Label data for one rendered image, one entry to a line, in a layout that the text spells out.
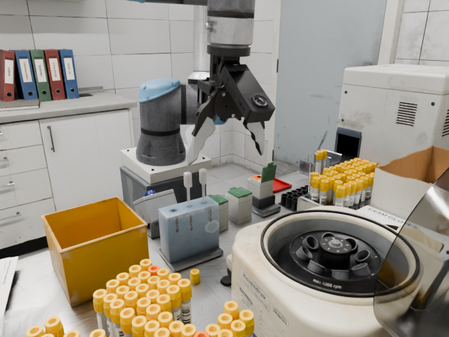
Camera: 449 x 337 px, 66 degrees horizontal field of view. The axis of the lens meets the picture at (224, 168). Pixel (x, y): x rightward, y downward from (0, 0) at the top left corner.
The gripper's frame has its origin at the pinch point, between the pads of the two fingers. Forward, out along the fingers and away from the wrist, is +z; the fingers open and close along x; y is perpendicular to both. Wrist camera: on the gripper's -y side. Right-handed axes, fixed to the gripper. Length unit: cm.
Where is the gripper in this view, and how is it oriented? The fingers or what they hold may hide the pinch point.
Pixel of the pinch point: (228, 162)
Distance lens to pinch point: 63.9
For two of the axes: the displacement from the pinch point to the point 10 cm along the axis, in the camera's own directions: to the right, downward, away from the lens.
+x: -9.0, 1.3, -4.1
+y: -4.3, -3.9, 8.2
